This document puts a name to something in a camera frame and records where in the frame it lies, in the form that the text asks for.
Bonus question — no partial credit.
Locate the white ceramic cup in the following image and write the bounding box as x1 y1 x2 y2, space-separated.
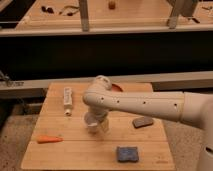
84 112 99 133

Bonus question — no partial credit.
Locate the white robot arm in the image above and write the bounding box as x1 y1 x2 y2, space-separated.
82 75 213 171

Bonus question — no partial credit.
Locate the dark grey block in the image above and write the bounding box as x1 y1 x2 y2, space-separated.
132 117 154 128

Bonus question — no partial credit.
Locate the blue sponge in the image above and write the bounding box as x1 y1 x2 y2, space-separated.
116 147 139 163

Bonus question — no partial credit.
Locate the orange bowl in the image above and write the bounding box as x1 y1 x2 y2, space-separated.
111 84 123 92

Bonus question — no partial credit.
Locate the white toothpaste tube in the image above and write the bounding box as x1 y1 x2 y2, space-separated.
63 87 73 116

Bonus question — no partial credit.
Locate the orange carrot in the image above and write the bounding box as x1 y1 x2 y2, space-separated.
36 136 63 144

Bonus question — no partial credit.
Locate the grey aluminium rail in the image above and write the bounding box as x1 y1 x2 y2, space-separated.
0 71 213 90

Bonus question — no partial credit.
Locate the grey metal post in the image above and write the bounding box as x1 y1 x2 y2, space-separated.
78 0 90 32

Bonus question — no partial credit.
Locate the black cable bundle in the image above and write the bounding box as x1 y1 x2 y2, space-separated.
40 4 80 17

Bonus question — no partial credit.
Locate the grey metal frame leg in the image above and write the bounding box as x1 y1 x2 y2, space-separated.
166 0 199 29

